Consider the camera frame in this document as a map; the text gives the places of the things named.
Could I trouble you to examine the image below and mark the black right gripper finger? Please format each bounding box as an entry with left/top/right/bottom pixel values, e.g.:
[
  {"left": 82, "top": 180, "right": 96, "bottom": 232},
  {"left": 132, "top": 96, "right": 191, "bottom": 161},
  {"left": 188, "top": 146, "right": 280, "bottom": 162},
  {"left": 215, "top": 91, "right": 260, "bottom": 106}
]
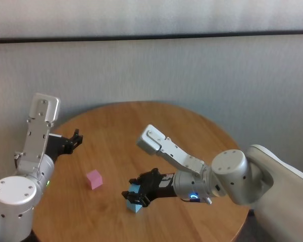
[
  {"left": 128, "top": 168, "right": 159, "bottom": 187},
  {"left": 121, "top": 190, "right": 150, "bottom": 208}
]

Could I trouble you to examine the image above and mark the pink cube block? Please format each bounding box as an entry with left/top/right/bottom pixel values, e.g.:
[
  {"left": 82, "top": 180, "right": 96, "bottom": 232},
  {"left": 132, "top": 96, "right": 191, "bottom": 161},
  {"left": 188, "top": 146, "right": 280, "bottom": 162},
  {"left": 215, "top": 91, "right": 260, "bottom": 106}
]
[{"left": 85, "top": 169, "right": 104, "bottom": 190}]

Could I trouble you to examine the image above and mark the black horizontal wall rail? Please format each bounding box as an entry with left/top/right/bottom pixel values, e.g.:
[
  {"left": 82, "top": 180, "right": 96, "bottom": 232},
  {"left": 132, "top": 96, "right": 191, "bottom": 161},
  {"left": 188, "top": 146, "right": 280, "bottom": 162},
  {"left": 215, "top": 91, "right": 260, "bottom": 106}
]
[{"left": 0, "top": 29, "right": 303, "bottom": 45}]

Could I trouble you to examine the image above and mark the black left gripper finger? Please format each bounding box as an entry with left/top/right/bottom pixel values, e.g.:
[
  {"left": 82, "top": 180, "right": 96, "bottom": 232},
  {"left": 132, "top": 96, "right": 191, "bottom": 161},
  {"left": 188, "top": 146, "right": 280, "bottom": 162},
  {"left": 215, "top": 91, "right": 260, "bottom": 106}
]
[
  {"left": 67, "top": 135, "right": 84, "bottom": 155},
  {"left": 69, "top": 128, "right": 81, "bottom": 143}
]

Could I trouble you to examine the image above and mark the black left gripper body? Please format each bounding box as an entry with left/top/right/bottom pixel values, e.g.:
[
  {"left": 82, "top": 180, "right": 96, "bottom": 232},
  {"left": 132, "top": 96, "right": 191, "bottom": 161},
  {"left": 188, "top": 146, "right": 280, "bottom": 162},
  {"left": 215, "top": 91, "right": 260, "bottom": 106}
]
[{"left": 43, "top": 133, "right": 73, "bottom": 164}]

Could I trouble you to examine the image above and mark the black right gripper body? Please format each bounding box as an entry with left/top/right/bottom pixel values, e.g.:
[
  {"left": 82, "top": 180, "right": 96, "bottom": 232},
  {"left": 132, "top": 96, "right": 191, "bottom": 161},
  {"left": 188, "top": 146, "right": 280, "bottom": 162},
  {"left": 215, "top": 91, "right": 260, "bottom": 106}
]
[{"left": 140, "top": 168, "right": 179, "bottom": 201}]

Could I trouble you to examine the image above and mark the light blue cube block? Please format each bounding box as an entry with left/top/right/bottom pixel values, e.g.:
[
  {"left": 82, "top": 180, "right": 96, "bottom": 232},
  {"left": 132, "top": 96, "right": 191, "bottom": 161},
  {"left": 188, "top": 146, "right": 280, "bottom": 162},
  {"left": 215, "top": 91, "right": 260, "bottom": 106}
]
[
  {"left": 128, "top": 183, "right": 142, "bottom": 195},
  {"left": 126, "top": 200, "right": 143, "bottom": 214}
]

